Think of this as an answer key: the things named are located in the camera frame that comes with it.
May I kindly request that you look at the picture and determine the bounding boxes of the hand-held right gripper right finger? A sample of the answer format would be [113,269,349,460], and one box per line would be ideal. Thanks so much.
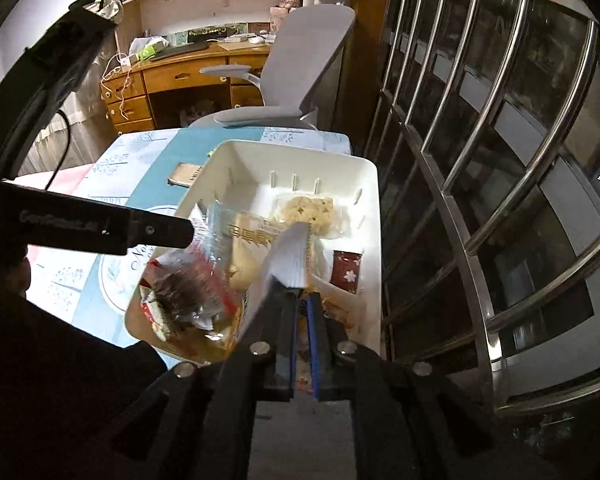
[307,291,486,480]

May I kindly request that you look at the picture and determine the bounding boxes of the tree print tablecloth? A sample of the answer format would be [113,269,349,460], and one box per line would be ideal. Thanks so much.
[25,127,353,356]

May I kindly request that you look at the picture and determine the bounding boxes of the black cable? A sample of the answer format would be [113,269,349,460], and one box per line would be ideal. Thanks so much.
[42,107,73,191]

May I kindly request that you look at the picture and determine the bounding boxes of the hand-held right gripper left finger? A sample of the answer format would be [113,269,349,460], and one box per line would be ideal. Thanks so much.
[125,285,300,480]

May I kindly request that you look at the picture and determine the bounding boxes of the white plastic tray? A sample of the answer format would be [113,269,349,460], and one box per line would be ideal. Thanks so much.
[125,140,381,366]

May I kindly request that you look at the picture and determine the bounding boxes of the patterned fabric bag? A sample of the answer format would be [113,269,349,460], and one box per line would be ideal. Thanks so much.
[97,0,126,26]

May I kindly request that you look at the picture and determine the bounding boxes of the white cable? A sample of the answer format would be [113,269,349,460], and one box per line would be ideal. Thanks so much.
[100,52,138,121]

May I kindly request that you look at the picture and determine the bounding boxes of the clear brown cookie packet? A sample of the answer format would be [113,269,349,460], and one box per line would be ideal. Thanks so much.
[140,200,246,331]

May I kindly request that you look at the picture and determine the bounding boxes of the orange white snack packet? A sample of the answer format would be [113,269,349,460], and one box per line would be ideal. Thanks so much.
[167,161,206,188]

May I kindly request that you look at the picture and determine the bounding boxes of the wooden bookshelf hutch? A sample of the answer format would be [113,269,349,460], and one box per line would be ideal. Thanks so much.
[110,0,311,46]

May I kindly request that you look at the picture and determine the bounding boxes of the clear bag yellow cakes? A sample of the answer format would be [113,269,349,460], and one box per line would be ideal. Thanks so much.
[270,192,351,238]

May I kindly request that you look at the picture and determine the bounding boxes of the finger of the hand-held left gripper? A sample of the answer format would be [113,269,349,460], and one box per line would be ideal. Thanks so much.
[0,177,197,257]

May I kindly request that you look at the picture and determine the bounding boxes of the grey office chair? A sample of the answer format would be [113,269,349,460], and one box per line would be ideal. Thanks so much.
[187,0,357,131]

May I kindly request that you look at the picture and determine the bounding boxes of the dark red-brown snack packet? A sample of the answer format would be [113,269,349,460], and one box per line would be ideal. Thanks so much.
[330,249,365,293]

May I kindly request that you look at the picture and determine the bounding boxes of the lace covered piano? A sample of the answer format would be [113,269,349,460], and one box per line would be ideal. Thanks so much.
[17,55,116,176]

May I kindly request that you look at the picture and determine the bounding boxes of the metal window grille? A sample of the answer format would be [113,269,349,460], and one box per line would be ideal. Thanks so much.
[365,0,600,441]

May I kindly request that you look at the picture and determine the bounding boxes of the dark lettered sign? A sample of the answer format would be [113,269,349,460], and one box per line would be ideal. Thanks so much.
[187,25,238,41]

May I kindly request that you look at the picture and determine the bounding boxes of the black keyboard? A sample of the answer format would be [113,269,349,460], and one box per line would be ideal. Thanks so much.
[149,42,210,61]

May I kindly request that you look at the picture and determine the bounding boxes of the bag under desk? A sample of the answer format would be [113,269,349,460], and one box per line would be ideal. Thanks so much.
[180,100,218,128]

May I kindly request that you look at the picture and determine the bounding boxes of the clear bread packet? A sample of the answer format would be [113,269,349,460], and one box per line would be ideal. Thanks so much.
[215,210,286,291]

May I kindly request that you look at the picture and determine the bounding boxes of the large light blue packet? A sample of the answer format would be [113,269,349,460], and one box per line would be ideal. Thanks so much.
[240,222,313,346]

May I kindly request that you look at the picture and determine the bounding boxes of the wooden desk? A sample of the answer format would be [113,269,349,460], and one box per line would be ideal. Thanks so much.
[100,35,276,136]

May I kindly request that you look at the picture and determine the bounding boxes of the pink blanket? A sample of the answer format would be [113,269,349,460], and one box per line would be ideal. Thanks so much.
[5,162,98,196]

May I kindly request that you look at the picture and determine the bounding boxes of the printed cardboard box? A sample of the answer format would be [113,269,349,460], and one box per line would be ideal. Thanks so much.
[270,6,301,36]

